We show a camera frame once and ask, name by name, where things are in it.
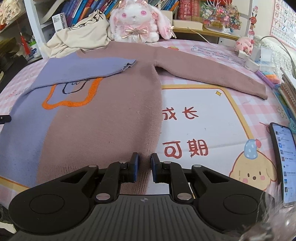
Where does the mauve and lilac knit sweater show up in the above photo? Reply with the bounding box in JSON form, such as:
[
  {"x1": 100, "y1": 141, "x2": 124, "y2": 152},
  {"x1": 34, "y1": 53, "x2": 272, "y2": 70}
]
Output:
[{"x1": 1, "y1": 41, "x2": 267, "y2": 187}]

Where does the red tassel ornament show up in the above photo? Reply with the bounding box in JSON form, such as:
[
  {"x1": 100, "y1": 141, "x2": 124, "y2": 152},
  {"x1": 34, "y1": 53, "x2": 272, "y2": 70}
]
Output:
[{"x1": 20, "y1": 33, "x2": 31, "y2": 55}]

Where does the black smartphone lit screen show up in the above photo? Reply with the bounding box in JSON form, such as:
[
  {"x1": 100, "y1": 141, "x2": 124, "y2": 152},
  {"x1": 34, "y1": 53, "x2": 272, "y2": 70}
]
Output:
[{"x1": 269, "y1": 123, "x2": 295, "y2": 207}]

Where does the wooden bookshelf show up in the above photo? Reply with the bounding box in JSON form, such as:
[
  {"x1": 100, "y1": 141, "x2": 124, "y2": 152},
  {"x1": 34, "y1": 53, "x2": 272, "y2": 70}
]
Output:
[{"x1": 23, "y1": 0, "x2": 241, "y2": 58}]

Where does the white small carton box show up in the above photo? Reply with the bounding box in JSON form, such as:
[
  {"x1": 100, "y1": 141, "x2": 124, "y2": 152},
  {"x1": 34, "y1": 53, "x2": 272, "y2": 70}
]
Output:
[{"x1": 52, "y1": 13, "x2": 68, "y2": 32}]

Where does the cream canvas tote bag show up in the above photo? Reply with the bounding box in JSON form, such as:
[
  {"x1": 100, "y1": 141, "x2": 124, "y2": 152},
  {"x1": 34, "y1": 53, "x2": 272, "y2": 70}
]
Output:
[{"x1": 41, "y1": 10, "x2": 111, "y2": 58}]

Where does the purple pen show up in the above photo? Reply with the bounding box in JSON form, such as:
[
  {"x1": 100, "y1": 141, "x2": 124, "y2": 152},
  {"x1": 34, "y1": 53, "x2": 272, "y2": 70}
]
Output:
[{"x1": 255, "y1": 70, "x2": 275, "y2": 89}]

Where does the white charger plug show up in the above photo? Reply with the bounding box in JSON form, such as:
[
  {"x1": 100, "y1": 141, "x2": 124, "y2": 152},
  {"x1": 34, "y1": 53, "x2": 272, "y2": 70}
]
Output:
[{"x1": 250, "y1": 45, "x2": 261, "y2": 62}]

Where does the small pink pig toy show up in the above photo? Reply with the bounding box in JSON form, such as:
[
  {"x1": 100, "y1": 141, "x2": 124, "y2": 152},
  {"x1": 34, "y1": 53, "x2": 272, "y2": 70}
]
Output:
[{"x1": 234, "y1": 37, "x2": 254, "y2": 55}]

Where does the white pink plush bunny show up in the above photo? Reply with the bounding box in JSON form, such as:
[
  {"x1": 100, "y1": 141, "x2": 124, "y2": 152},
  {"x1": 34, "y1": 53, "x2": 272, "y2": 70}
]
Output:
[{"x1": 109, "y1": 1, "x2": 176, "y2": 43}]

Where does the colourful paper star bouquet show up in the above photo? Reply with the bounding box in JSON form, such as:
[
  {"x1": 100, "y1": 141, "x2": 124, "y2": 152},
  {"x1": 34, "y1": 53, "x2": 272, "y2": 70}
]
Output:
[{"x1": 200, "y1": 1, "x2": 242, "y2": 33}]

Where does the alphabet wall poster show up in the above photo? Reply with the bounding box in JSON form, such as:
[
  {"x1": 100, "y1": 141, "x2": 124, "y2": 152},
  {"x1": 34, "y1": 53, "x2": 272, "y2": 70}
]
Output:
[{"x1": 270, "y1": 0, "x2": 296, "y2": 49}]

